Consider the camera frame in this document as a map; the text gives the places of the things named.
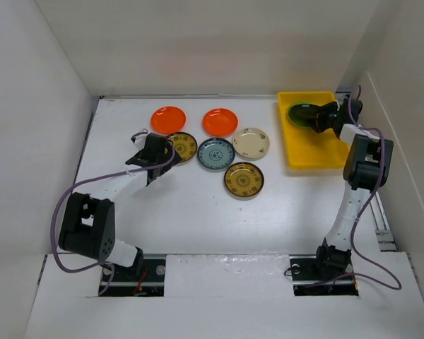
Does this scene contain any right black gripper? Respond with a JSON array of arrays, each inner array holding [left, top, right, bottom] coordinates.
[[304, 100, 342, 133]]

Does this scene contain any black plate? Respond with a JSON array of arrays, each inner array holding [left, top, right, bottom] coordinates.
[[303, 104, 326, 133]]

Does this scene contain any yellow patterned plate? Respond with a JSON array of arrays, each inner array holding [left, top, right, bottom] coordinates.
[[223, 162, 265, 199], [167, 132, 198, 163]]

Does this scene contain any green plate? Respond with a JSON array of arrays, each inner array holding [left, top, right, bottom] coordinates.
[[286, 102, 310, 128]]

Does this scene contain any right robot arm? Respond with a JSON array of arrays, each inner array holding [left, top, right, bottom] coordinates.
[[312, 97, 394, 283]]

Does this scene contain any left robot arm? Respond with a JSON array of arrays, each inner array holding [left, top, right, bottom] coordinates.
[[50, 133, 181, 280]]

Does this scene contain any yellow plastic bin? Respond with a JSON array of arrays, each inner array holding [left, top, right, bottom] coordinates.
[[277, 91, 349, 170]]

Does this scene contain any left orange plate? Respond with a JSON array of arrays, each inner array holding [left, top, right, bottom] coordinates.
[[151, 106, 187, 134]]

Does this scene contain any orange plate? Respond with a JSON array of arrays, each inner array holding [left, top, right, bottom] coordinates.
[[202, 107, 239, 137], [151, 106, 187, 134]]

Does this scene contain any blue floral plate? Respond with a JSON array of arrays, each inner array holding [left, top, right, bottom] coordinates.
[[196, 138, 235, 171]]

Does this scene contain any right orange plate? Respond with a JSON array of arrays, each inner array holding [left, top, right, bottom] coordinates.
[[202, 107, 239, 137]]

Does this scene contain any cream patterned plate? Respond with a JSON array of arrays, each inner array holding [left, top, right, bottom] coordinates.
[[232, 127, 270, 160]]

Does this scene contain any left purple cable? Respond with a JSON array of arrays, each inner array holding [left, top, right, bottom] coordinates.
[[51, 130, 177, 296]]

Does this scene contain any purple cable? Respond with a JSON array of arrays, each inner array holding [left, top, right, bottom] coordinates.
[[303, 84, 402, 291], [51, 130, 177, 296]]

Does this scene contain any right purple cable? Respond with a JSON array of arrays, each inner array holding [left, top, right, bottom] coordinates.
[[303, 84, 402, 291]]

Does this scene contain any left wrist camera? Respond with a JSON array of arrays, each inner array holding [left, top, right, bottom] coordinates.
[[131, 129, 149, 148]]

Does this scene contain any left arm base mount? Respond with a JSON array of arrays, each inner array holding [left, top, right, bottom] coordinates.
[[100, 254, 167, 297]]

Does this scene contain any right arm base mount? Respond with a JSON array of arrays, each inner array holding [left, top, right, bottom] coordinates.
[[284, 255, 359, 297]]

